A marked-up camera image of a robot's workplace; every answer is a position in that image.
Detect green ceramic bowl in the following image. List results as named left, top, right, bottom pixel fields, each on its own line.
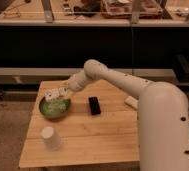
left=39, top=97, right=71, bottom=119

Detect wooden folding table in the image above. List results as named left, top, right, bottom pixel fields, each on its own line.
left=19, top=80, right=139, bottom=168

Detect long grey shelf rail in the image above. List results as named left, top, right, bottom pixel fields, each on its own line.
left=0, top=68, right=175, bottom=84

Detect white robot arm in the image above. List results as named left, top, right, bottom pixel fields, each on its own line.
left=68, top=59, right=189, bottom=171

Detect cluttered tray on bench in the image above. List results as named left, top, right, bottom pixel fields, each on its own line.
left=100, top=0, right=163, bottom=19

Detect white upturned paper cup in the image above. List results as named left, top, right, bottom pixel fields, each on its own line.
left=41, top=126, right=61, bottom=151

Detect white rectangular block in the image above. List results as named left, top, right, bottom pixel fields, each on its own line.
left=125, top=96, right=138, bottom=109

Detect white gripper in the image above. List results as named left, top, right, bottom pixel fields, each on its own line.
left=66, top=71, right=89, bottom=99

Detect black rectangular remote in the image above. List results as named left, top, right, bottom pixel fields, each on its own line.
left=89, top=97, right=101, bottom=115

